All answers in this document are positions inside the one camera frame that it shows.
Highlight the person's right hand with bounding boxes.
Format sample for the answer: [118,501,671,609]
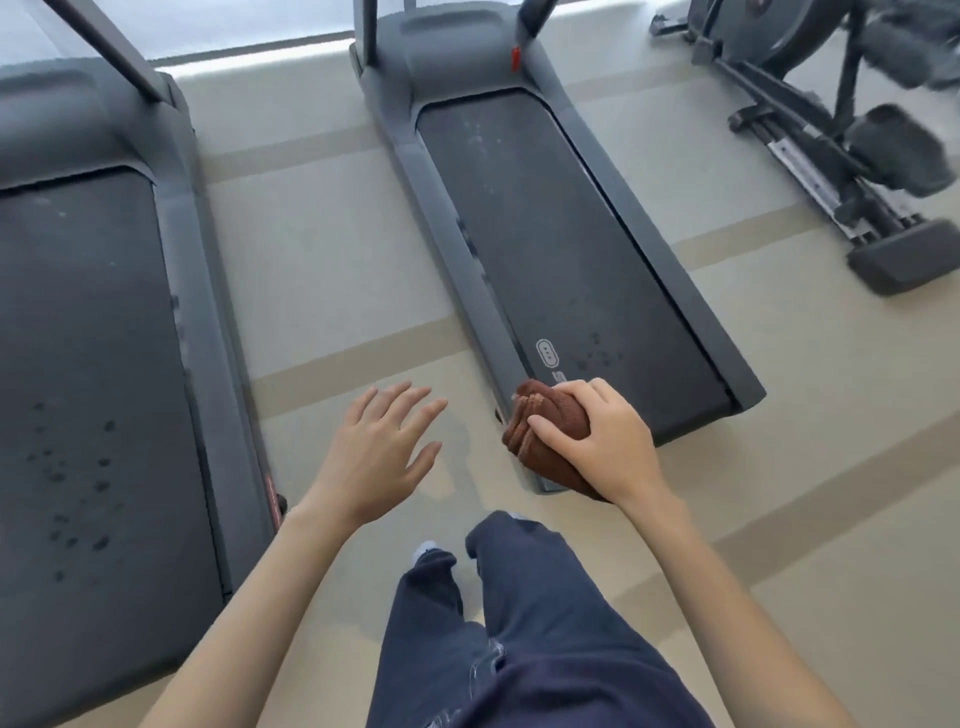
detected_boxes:
[527,377,680,519]

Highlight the person's left hand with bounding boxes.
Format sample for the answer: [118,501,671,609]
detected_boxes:
[288,380,450,534]

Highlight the brown cleaning cloth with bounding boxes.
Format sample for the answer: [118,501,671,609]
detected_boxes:
[500,378,609,502]

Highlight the stained grey treadmill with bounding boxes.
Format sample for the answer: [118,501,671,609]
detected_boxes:
[350,0,768,496]

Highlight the grey treadmill with red label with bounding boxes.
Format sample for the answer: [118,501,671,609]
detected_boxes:
[0,0,290,728]

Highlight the person's left forearm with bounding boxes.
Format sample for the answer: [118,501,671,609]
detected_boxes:
[142,508,354,728]

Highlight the person's right forearm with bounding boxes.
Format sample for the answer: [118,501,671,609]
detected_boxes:
[622,487,860,728]

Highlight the person's dark blue trousers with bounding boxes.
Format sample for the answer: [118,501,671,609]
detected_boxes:
[365,511,676,728]

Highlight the person's dark shirt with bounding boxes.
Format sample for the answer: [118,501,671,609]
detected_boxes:
[442,652,714,728]

